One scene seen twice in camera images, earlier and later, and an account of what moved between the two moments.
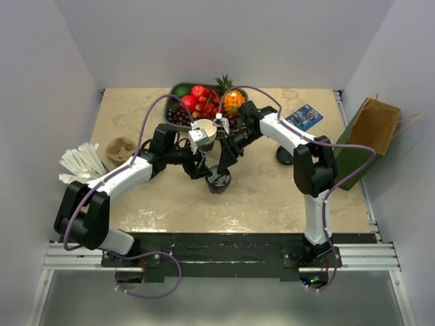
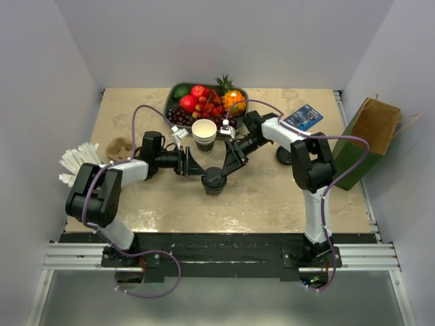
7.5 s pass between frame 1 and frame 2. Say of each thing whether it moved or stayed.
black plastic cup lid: stayed
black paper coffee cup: moved
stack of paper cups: stayed
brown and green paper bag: stayed
